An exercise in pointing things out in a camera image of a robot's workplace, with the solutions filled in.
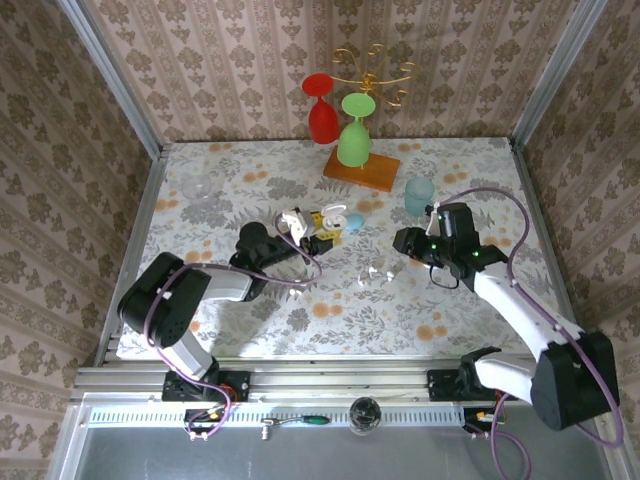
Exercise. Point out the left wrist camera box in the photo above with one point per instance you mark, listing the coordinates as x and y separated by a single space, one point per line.
295 222

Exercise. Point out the white stem earbud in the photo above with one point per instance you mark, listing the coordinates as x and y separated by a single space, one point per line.
373 271
366 281

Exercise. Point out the grey metal shelf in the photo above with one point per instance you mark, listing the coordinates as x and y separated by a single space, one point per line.
300 457

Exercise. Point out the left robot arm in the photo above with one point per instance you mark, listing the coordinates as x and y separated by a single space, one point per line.
165 300

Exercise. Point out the aluminium front rail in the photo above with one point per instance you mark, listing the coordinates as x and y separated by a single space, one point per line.
325 380

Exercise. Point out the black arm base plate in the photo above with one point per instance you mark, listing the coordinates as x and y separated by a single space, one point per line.
235 387
440 385

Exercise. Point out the green wine glass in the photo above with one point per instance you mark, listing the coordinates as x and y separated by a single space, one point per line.
352 145

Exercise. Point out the aluminium table side rail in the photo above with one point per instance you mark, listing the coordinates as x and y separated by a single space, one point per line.
540 225
133 250

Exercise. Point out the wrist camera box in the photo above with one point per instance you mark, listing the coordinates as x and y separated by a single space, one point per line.
431 222
295 222

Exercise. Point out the teal frosted cup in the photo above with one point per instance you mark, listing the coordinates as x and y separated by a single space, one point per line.
419 195

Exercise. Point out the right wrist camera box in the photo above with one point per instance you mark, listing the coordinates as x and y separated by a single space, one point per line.
431 222

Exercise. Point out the aluminium frame post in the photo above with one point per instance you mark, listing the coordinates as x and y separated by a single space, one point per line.
556 70
117 80

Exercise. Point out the red wine glass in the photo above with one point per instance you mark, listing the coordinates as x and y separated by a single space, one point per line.
322 125

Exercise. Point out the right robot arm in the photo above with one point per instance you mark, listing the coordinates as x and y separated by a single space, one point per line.
575 380

